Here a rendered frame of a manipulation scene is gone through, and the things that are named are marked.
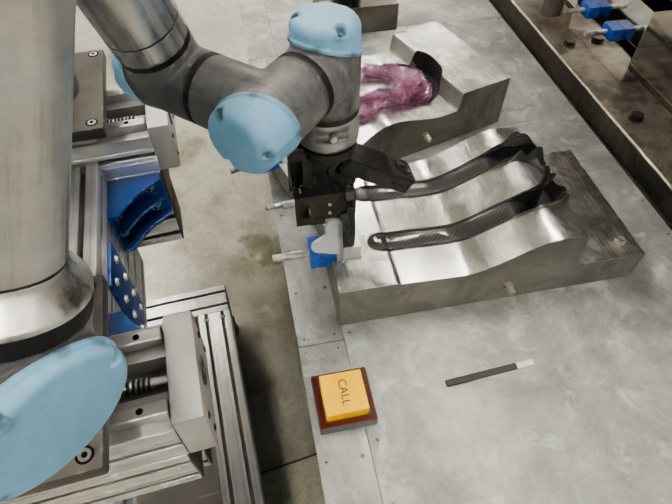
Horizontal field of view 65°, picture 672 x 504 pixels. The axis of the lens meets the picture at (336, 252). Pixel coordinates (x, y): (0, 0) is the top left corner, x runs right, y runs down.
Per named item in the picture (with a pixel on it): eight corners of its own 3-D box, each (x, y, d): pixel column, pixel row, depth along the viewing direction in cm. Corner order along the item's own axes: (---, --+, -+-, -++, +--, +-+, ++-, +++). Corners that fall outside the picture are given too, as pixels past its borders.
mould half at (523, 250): (339, 325, 83) (340, 274, 73) (311, 208, 99) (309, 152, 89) (629, 275, 90) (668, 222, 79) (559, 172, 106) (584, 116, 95)
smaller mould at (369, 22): (322, 37, 138) (322, 10, 133) (312, 9, 147) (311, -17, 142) (396, 29, 141) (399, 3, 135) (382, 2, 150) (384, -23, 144)
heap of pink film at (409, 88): (336, 146, 102) (336, 112, 96) (296, 97, 112) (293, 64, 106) (446, 107, 110) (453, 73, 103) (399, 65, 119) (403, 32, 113)
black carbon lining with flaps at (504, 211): (370, 263, 83) (373, 222, 75) (348, 191, 92) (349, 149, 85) (577, 230, 87) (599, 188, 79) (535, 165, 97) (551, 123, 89)
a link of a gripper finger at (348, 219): (337, 234, 77) (334, 182, 72) (349, 233, 77) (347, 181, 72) (343, 254, 73) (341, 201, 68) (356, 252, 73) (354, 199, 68)
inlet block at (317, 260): (276, 282, 81) (273, 260, 77) (272, 257, 84) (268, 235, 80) (359, 268, 83) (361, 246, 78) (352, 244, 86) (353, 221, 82)
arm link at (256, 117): (185, 152, 54) (250, 97, 60) (275, 193, 51) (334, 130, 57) (166, 86, 48) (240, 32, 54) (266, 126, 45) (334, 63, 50)
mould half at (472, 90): (290, 199, 101) (286, 155, 92) (239, 124, 115) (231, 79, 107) (498, 121, 116) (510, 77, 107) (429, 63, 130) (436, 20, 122)
